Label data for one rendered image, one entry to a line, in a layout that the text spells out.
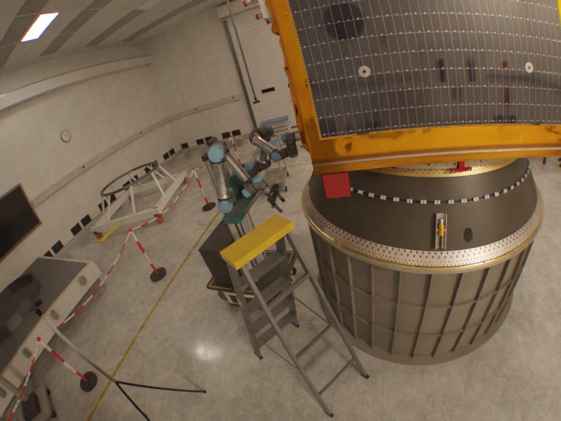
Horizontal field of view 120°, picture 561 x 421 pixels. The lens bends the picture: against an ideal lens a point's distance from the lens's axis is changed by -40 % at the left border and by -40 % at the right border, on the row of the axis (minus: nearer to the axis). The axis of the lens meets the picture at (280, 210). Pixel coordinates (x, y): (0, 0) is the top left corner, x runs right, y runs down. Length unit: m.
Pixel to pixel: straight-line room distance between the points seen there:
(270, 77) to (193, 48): 3.34
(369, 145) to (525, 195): 1.21
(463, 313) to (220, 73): 10.19
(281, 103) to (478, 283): 9.02
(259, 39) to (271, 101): 2.36
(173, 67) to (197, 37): 1.63
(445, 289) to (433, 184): 0.67
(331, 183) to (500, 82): 0.99
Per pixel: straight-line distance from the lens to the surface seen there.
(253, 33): 10.04
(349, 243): 1.74
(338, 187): 1.40
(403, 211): 1.58
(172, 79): 11.73
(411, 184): 1.57
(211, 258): 2.82
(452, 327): 2.24
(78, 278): 4.87
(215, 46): 10.67
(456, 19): 1.28
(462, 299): 1.96
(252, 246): 1.36
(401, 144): 1.31
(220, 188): 2.00
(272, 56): 9.83
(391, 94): 1.20
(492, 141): 1.46
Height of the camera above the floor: 2.30
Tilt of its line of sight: 30 degrees down
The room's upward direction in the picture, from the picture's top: 16 degrees counter-clockwise
